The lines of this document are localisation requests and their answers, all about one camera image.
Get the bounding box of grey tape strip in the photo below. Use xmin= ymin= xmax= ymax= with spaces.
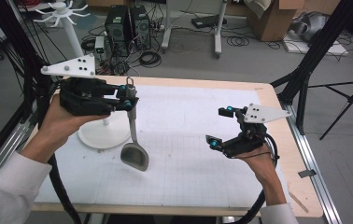
xmin=297 ymin=169 xmax=318 ymax=179

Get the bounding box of aluminium rail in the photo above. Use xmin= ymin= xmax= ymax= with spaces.
xmin=0 ymin=120 xmax=40 ymax=183
xmin=280 ymin=102 xmax=343 ymax=224

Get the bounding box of black metal frame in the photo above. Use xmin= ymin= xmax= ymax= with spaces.
xmin=0 ymin=0 xmax=67 ymax=175
xmin=270 ymin=0 xmax=353 ymax=136

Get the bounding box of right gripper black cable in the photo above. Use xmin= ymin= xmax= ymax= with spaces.
xmin=226 ymin=133 xmax=280 ymax=224

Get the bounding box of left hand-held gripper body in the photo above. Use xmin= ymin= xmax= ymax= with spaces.
xmin=40 ymin=54 xmax=120 ymax=118

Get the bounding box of thin wooden stick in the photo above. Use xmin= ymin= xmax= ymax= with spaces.
xmin=288 ymin=189 xmax=310 ymax=215

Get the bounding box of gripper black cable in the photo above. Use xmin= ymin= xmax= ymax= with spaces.
xmin=226 ymin=133 xmax=280 ymax=224
xmin=35 ymin=74 xmax=83 ymax=224

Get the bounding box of thin looped black cable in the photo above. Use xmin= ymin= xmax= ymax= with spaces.
xmin=226 ymin=35 xmax=251 ymax=49

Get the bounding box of coiled black cable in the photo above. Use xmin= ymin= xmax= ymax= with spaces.
xmin=138 ymin=50 xmax=162 ymax=69

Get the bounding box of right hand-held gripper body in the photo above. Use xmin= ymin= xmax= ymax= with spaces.
xmin=222 ymin=103 xmax=292 ymax=160

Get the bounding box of black tripod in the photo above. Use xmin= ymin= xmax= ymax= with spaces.
xmin=307 ymin=74 xmax=353 ymax=141

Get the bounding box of small silver box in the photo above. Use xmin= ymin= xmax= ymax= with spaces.
xmin=93 ymin=35 xmax=106 ymax=54

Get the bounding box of white floor board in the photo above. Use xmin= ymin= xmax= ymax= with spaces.
xmin=282 ymin=33 xmax=350 ymax=58

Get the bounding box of black computer tower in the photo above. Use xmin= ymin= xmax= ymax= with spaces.
xmin=129 ymin=5 xmax=152 ymax=51
xmin=104 ymin=5 xmax=133 ymax=58

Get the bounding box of white rolling stand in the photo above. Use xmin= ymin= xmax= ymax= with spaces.
xmin=161 ymin=0 xmax=229 ymax=60

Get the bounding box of beige cloth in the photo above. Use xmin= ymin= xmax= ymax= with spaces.
xmin=244 ymin=0 xmax=274 ymax=19

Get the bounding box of cardboard box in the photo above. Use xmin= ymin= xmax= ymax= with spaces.
xmin=246 ymin=0 xmax=307 ymax=43

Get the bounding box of person's left hand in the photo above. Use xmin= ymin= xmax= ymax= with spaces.
xmin=34 ymin=92 xmax=111 ymax=157

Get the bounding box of grey rounded appliance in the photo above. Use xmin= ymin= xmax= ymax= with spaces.
xmin=290 ymin=11 xmax=331 ymax=43

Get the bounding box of white hook stand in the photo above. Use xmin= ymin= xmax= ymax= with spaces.
xmin=34 ymin=0 xmax=133 ymax=150

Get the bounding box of person's right hand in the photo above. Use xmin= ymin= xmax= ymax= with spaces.
xmin=233 ymin=150 xmax=281 ymax=189

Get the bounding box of white grid mat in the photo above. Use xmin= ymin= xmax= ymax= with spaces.
xmin=34 ymin=83 xmax=294 ymax=210

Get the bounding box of flat black box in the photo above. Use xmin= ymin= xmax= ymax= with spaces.
xmin=191 ymin=14 xmax=228 ymax=30

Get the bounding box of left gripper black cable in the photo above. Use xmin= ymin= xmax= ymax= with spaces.
xmin=35 ymin=74 xmax=83 ymax=224

